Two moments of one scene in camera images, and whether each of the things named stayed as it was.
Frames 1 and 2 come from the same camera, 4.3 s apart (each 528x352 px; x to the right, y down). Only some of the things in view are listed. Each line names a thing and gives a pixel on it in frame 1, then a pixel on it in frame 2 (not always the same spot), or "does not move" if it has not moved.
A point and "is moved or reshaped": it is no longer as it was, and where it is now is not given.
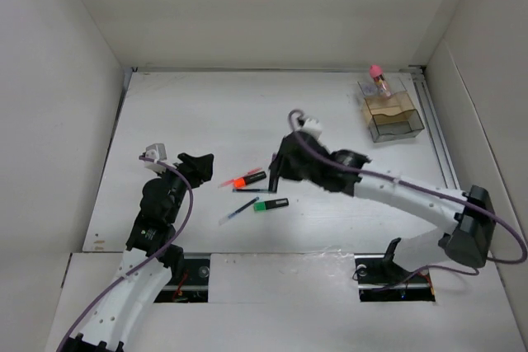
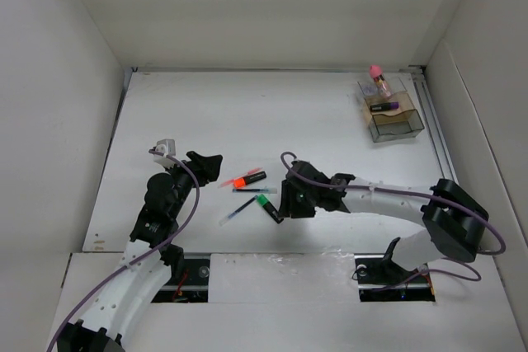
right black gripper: (280, 167) -> (289, 204)
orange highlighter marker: (242, 181) does not move
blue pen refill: (257, 190) does not move
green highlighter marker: (261, 206) is moved or reshaped
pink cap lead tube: (376, 72) does not move
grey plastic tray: (402, 125) does not move
